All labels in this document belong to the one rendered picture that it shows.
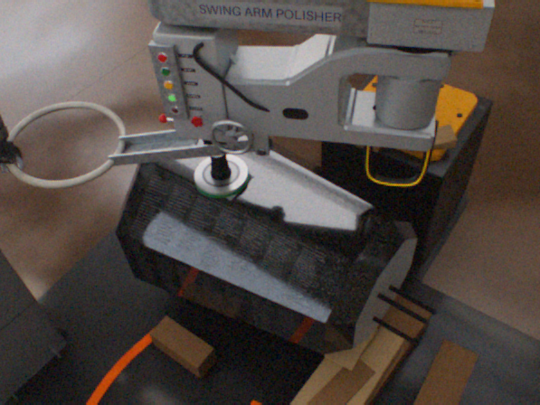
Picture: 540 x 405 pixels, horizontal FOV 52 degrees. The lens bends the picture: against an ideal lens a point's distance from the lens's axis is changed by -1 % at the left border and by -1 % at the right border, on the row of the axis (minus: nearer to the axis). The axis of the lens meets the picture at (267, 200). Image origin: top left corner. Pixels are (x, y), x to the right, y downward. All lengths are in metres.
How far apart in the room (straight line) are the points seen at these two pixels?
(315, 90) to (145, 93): 2.60
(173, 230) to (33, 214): 1.46
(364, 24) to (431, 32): 0.17
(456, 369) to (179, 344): 1.24
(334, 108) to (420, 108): 0.26
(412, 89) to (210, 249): 1.01
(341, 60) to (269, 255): 0.81
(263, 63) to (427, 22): 0.55
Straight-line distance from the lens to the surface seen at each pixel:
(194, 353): 2.65
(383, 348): 2.53
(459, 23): 1.54
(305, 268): 2.04
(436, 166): 2.49
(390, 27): 1.55
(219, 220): 2.19
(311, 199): 2.14
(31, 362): 2.91
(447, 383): 2.64
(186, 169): 2.30
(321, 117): 1.79
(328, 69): 1.67
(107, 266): 3.17
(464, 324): 2.91
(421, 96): 1.72
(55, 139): 4.04
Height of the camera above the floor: 2.48
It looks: 49 degrees down
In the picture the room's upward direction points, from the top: 5 degrees counter-clockwise
